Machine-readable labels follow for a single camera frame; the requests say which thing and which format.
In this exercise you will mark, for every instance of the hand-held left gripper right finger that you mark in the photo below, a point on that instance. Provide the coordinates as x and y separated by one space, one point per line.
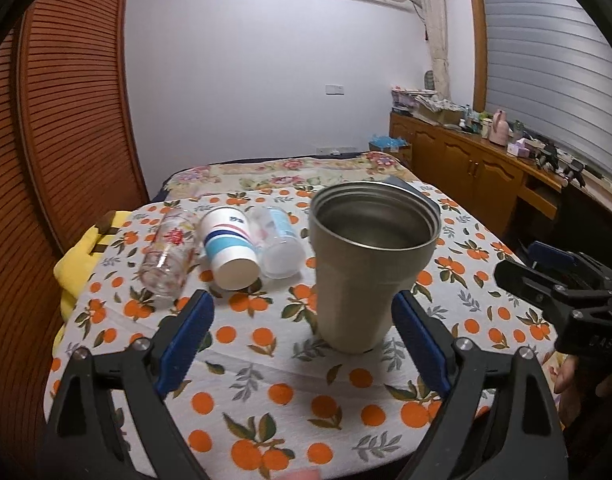
419 342

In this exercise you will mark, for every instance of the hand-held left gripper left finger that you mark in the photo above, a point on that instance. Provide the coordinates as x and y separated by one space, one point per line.
186 340

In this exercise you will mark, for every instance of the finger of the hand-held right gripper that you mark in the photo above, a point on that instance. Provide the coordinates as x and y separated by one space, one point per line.
550 255
525 280

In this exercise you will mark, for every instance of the stainless steel tumbler cup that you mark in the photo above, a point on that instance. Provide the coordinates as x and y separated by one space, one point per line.
358 280

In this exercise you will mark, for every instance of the clear glass cup red print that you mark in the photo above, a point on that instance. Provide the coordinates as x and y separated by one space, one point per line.
168 255

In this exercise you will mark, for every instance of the white blue-striped paper cup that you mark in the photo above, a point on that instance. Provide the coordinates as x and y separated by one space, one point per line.
228 247

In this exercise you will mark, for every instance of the clear plastic cup blue label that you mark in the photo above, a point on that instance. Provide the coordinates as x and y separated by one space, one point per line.
278 245

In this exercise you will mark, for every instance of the person's right hand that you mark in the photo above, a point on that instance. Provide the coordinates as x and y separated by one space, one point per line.
565 375

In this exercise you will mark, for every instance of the orange fruit print tablecloth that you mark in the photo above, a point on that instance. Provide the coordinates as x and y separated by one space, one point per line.
286 385

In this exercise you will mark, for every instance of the purple box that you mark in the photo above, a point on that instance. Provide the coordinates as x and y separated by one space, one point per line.
518 147

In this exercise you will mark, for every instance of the wooden cabinet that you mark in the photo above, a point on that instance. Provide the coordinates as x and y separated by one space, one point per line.
475 165

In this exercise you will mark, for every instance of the yellow plush toy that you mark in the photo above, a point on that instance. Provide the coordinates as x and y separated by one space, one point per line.
81 265

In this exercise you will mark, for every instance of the pink jug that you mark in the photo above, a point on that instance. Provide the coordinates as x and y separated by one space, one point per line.
500 127

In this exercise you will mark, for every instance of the pile of blue items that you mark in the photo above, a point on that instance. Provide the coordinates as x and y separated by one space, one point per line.
388 142

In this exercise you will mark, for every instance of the floral blanket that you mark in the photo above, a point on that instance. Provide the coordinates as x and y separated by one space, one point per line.
286 172

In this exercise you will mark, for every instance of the grey window blind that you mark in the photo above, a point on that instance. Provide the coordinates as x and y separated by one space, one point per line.
545 60

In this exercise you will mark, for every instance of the pile of papers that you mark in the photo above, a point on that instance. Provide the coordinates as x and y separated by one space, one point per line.
425 105

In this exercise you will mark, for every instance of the wooden louvered door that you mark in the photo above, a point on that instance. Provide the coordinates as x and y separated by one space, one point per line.
61 125

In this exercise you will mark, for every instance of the wrapped air conditioner pipe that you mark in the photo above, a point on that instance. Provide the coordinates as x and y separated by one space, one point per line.
435 30

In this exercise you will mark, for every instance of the wall power outlet strip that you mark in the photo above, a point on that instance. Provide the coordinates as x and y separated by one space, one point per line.
338 150

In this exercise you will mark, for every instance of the white wall switch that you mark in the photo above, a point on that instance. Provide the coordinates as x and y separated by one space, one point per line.
335 89

